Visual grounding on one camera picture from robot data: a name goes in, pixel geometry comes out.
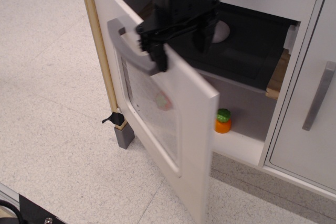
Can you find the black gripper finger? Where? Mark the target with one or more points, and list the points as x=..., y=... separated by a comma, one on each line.
x=157, y=54
x=203, y=36

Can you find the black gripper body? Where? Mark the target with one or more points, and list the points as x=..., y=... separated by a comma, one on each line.
x=182, y=18

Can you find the white oven door with window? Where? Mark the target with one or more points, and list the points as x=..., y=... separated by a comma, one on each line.
x=172, y=113

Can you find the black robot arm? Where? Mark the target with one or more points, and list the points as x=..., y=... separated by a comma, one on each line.
x=172, y=18

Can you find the dark grey oven tray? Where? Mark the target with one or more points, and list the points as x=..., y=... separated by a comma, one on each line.
x=251, y=52

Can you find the white toy egg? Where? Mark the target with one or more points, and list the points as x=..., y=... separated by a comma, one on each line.
x=222, y=32

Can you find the red toy strawberry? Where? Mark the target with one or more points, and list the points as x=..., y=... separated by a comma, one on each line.
x=163, y=102

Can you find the white toy kitchen cabinet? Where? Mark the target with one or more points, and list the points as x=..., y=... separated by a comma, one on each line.
x=256, y=114

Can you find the black clip on leg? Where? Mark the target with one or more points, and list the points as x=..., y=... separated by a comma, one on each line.
x=116, y=118

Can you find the orange toy with green top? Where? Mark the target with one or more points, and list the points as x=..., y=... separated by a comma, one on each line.
x=223, y=121

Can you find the grey cabinet foot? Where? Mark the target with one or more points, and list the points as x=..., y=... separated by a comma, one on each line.
x=124, y=136

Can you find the white cupboard door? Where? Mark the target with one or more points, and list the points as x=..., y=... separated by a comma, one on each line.
x=310, y=155

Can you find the grey oven door handle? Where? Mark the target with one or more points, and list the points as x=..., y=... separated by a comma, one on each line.
x=143, y=63

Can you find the silver cupboard door handle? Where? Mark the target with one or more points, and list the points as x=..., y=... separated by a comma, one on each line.
x=320, y=95

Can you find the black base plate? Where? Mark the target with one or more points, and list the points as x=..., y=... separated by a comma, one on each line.
x=33, y=213

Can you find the aluminium frame rail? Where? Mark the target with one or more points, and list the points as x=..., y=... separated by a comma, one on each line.
x=10, y=196

